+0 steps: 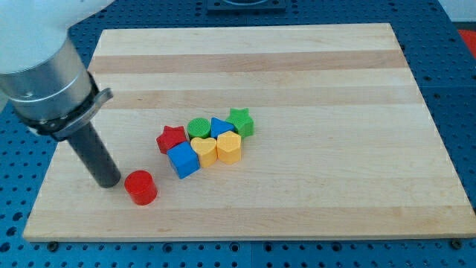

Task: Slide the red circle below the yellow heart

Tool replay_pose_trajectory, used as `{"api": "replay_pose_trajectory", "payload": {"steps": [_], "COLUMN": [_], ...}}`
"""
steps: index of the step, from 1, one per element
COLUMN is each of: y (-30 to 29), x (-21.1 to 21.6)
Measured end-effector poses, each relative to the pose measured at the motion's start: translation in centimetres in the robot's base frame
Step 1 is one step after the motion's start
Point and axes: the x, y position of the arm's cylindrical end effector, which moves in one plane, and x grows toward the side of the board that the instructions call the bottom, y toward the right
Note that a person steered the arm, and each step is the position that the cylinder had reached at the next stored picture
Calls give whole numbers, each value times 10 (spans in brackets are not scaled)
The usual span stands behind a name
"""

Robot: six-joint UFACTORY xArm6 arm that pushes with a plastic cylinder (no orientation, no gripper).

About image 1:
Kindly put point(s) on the green cylinder block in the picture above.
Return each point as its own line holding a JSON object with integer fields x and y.
{"x": 198, "y": 128}

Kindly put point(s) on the red star block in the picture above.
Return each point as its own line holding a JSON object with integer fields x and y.
{"x": 170, "y": 137}

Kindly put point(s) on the yellow hexagon block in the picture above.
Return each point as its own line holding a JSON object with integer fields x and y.
{"x": 228, "y": 147}

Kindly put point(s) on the red object at edge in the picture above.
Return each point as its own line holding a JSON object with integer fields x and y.
{"x": 469, "y": 38}

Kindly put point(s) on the red cylinder block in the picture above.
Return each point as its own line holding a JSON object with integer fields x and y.
{"x": 141, "y": 187}

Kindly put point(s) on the green star block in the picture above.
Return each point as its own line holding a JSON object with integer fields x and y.
{"x": 242, "y": 121}

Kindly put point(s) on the blue cube block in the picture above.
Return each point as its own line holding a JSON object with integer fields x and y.
{"x": 183, "y": 159}

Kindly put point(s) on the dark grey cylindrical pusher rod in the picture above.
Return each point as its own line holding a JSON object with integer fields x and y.
{"x": 92, "y": 152}

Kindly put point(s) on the dark mounting plate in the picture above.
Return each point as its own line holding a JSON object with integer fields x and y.
{"x": 227, "y": 6}

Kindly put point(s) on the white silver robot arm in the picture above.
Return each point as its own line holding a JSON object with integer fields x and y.
{"x": 46, "y": 81}

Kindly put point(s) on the blue triangle block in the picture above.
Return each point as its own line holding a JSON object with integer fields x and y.
{"x": 219, "y": 127}

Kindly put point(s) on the yellow heart block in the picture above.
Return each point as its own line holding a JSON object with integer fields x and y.
{"x": 205, "y": 148}

